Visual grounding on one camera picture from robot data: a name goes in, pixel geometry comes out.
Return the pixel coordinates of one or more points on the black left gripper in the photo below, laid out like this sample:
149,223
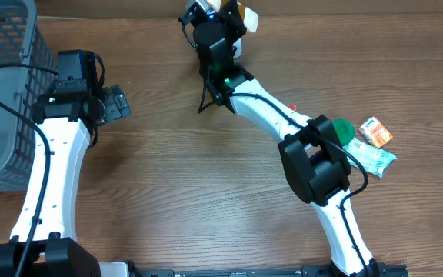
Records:
118,101

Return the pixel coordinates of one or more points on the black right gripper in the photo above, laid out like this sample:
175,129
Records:
231,24

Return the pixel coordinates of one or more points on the beige cookie pouch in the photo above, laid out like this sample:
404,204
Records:
248,16

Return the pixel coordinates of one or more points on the red stick packet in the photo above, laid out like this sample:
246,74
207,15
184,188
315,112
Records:
293,107

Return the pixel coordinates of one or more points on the grey plastic mesh basket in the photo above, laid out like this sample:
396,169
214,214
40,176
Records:
26,63

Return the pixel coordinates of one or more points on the green lid jar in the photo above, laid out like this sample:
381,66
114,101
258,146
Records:
345,131

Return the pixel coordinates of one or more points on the orange small packet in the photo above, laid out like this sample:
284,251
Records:
375,133

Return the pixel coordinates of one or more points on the teal snack packet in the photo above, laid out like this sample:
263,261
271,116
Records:
374,160

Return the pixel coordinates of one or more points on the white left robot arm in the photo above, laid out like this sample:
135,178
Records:
65,120

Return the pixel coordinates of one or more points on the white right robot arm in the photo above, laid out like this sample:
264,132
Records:
316,166

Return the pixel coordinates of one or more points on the white barcode scanner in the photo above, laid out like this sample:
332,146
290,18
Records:
237,49

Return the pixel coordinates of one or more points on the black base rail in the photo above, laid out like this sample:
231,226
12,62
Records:
267,272

